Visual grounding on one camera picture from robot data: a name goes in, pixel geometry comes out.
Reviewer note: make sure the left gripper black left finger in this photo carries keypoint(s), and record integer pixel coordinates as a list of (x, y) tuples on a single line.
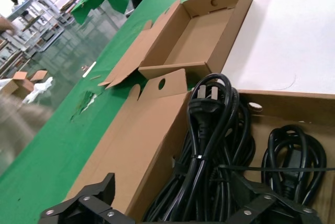
[(91, 203)]

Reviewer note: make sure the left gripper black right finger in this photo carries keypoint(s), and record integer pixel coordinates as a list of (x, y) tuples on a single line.
[(267, 208)]

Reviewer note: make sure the brown cardboard mailer box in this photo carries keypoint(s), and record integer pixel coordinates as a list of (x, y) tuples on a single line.
[(146, 140), (199, 38)]

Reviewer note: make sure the large open cardboard box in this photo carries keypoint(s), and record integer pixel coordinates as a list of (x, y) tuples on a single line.
[(21, 88)]

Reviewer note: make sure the white plastic wrap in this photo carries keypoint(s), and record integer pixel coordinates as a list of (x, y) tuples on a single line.
[(39, 89)]

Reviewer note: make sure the small wooden stick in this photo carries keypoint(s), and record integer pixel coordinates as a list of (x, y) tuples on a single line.
[(95, 77)]

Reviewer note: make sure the grey metal shelving unit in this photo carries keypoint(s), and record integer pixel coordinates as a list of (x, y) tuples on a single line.
[(39, 20), (69, 5)]

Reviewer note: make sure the green tablecloth draped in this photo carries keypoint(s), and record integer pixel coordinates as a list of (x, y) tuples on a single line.
[(89, 4)]

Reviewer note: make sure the white humanoid robot black head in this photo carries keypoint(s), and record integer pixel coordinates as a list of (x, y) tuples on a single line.
[(15, 5)]

